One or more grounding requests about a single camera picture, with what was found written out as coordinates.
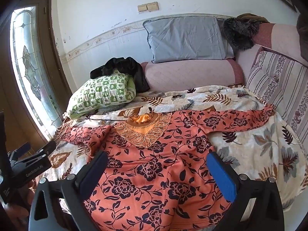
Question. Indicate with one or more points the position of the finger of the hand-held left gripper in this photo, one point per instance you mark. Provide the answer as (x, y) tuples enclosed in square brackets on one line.
[(47, 148)]

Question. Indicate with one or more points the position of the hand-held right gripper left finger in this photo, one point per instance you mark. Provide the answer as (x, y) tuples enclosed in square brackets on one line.
[(93, 176)]

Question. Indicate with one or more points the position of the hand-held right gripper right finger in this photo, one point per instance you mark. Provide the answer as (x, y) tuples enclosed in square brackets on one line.
[(221, 175)]

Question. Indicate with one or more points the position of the orange floral garment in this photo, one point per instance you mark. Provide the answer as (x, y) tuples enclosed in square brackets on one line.
[(156, 168)]

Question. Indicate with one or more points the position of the person's left hand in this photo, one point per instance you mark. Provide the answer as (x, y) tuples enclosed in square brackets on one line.
[(13, 213)]

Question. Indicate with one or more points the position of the cream leaf-print blanket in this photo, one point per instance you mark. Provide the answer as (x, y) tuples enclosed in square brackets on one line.
[(264, 144)]

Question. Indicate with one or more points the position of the green patterned pillow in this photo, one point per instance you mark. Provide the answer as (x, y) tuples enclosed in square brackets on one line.
[(101, 93)]

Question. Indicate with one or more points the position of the wooden door with stained glass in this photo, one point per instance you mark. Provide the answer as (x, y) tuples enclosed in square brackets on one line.
[(31, 65)]

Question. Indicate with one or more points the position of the pink quilted bolster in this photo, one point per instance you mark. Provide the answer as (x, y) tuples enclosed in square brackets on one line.
[(190, 74)]

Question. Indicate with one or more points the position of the striped floral cushion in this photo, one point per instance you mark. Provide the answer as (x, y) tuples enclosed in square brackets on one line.
[(281, 81)]

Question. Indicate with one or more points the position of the black velvet garment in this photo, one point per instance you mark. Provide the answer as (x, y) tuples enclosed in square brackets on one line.
[(131, 67)]

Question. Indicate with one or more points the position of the grey pillow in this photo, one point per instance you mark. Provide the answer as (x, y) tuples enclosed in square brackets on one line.
[(185, 38)]

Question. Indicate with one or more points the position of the dark grey furry cushion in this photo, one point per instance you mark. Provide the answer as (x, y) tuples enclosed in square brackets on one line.
[(238, 33)]

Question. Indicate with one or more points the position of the brown cloth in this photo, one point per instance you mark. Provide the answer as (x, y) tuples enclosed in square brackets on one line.
[(252, 17)]

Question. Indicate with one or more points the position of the dark grey cloth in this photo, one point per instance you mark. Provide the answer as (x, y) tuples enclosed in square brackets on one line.
[(302, 33)]

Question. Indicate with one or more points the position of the beige wall switch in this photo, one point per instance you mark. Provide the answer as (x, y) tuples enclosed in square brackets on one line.
[(142, 8), (153, 6)]

